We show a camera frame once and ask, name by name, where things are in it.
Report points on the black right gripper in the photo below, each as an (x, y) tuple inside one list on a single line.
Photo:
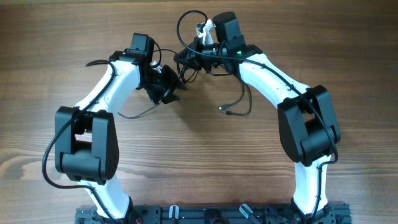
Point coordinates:
[(189, 58)]

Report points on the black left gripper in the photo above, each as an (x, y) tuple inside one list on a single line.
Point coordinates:
[(166, 84)]

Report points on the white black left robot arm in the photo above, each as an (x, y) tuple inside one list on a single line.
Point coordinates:
[(85, 141)]

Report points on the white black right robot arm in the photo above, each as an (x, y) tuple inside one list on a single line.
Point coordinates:
[(308, 128)]

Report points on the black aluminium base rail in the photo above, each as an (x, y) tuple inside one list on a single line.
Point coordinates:
[(276, 213)]

